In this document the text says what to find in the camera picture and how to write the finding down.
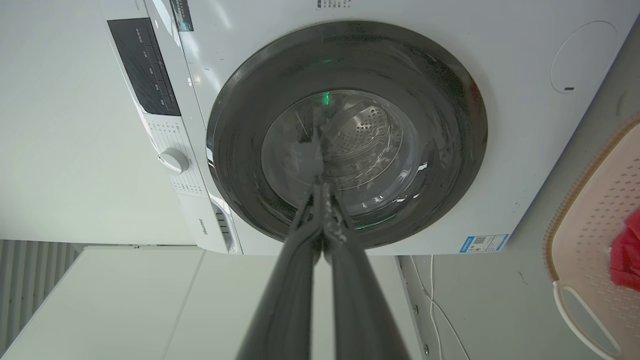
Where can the white cabinet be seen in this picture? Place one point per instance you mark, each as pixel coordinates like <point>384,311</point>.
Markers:
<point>125,305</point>

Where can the red cloth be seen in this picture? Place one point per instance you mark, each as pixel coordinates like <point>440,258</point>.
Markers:
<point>626,255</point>

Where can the white control dial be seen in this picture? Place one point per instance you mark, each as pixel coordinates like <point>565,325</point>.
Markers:
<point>173,160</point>

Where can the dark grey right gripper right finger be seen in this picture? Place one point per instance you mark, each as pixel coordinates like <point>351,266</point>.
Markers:
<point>360,300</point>

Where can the pink perforated laundry basket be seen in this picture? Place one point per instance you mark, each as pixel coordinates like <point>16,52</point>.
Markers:
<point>595,240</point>

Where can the round dark washing machine door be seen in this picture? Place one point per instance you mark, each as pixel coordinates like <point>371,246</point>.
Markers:
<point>350,130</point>

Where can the white front-load washing machine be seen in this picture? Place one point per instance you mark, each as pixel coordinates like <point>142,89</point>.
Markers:
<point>500,125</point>

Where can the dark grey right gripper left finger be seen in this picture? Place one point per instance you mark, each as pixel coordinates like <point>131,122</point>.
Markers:
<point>285,300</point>

